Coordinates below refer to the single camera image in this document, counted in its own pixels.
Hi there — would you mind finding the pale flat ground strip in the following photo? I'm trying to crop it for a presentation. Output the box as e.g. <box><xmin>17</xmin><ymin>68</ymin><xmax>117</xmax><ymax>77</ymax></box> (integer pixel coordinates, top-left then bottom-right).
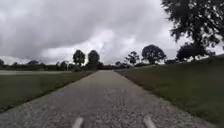
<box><xmin>0</xmin><ymin>69</ymin><xmax>73</xmax><ymax>76</ymax></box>

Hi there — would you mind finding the broad dark tree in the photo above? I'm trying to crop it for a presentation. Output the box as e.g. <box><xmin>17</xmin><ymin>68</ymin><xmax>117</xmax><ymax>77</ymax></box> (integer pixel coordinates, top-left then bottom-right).
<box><xmin>141</xmin><ymin>44</ymin><xmax>167</xmax><ymax>65</ymax></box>

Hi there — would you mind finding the large dark tree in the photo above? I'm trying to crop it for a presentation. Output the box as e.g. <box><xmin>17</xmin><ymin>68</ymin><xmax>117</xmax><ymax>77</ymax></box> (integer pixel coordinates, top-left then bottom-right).
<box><xmin>161</xmin><ymin>0</ymin><xmax>224</xmax><ymax>62</ymax></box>

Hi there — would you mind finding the distant round tree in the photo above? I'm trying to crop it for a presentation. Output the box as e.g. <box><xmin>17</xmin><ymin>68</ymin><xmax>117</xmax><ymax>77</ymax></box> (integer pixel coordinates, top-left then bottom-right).
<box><xmin>87</xmin><ymin>49</ymin><xmax>101</xmax><ymax>69</ymax></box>
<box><xmin>72</xmin><ymin>49</ymin><xmax>86</xmax><ymax>68</ymax></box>

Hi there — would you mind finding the small sparse tree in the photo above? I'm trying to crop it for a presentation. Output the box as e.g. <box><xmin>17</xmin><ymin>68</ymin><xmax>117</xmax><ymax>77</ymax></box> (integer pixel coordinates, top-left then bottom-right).
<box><xmin>124</xmin><ymin>50</ymin><xmax>141</xmax><ymax>66</ymax></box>

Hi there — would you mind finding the distant row of trees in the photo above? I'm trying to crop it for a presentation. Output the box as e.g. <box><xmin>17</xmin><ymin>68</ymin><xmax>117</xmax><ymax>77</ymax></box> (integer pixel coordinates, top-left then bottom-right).
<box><xmin>0</xmin><ymin>58</ymin><xmax>74</xmax><ymax>71</ymax></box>

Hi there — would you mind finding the grass slope beside path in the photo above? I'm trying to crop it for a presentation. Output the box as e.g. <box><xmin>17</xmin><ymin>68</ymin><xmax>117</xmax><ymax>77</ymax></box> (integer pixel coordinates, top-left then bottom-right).
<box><xmin>114</xmin><ymin>54</ymin><xmax>224</xmax><ymax>128</ymax></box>

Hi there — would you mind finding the grass beside path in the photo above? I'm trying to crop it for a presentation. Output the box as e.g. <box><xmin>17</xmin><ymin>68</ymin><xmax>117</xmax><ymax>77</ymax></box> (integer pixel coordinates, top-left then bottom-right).
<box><xmin>0</xmin><ymin>70</ymin><xmax>96</xmax><ymax>114</ymax></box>

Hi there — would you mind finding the grey gravel path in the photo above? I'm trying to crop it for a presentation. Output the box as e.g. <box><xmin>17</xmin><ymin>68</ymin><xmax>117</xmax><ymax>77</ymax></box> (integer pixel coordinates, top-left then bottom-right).
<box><xmin>0</xmin><ymin>69</ymin><xmax>221</xmax><ymax>128</ymax></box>

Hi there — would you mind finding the robot's own part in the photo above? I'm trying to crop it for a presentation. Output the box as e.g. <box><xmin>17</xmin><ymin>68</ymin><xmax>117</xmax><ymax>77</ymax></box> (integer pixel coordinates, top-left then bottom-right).
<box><xmin>143</xmin><ymin>115</ymin><xmax>157</xmax><ymax>128</ymax></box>
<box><xmin>71</xmin><ymin>116</ymin><xmax>85</xmax><ymax>128</ymax></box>

